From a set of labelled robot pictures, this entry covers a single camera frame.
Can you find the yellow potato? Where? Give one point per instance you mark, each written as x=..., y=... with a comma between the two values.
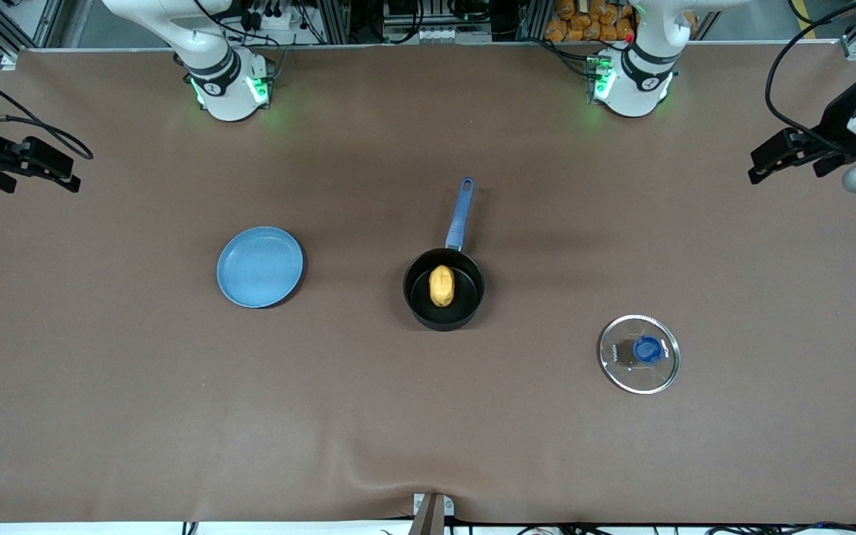
x=442, y=286

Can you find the white power strip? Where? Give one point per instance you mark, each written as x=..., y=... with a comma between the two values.
x=272, y=18

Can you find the white connector block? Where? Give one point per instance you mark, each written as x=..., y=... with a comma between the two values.
x=435, y=33

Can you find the glass lid with blue knob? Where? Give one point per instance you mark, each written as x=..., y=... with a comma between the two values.
x=648, y=349

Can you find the blue round plate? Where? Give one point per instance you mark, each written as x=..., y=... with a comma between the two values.
x=261, y=267

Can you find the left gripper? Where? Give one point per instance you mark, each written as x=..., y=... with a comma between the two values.
x=834, y=126

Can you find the orange items bin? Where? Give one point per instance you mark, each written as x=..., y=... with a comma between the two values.
x=576, y=22

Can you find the metal bracket with brown post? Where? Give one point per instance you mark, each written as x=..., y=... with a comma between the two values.
x=432, y=516

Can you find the brown table cover mat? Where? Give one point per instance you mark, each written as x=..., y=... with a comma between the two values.
x=175, y=409

